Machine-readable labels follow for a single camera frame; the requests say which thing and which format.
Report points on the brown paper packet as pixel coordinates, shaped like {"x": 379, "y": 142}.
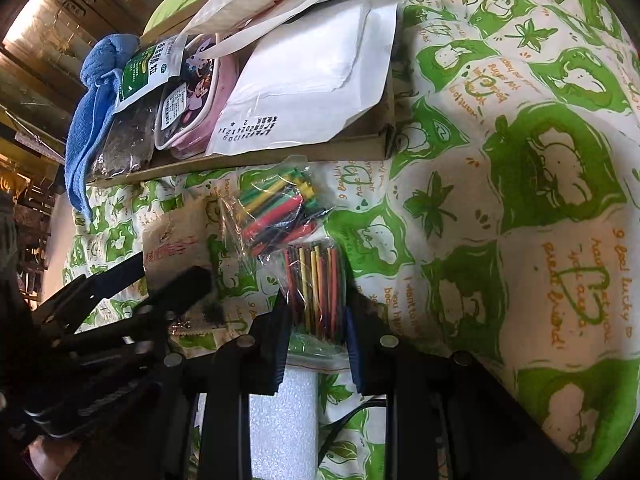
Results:
{"x": 175, "y": 245}

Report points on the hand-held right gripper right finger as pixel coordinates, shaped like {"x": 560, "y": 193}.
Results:
{"x": 352, "y": 345}

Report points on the white foam sheet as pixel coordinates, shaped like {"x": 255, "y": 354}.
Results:
{"x": 282, "y": 425}

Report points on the green patterned blanket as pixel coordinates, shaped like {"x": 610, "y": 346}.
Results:
{"x": 500, "y": 110}

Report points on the bag of coloured sticks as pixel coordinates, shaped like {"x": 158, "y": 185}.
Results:
{"x": 275, "y": 210}
{"x": 315, "y": 290}

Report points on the green label packet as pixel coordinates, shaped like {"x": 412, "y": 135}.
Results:
{"x": 125, "y": 152}

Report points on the cartoon print pouch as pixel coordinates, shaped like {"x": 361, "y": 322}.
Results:
{"x": 185, "y": 110}

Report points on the blue towel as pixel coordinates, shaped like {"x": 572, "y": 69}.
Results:
{"x": 85, "y": 125}

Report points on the cardboard box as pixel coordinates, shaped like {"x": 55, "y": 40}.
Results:
{"x": 300, "y": 152}

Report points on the white plastic mailer bag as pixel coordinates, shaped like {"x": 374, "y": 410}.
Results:
{"x": 315, "y": 55}

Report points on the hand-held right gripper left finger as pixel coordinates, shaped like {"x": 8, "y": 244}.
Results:
{"x": 282, "y": 330}

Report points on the white printed packet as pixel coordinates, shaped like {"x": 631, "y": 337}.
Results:
{"x": 240, "y": 132}

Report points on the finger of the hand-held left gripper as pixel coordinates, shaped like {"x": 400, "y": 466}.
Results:
{"x": 175, "y": 287}
{"x": 115, "y": 275}

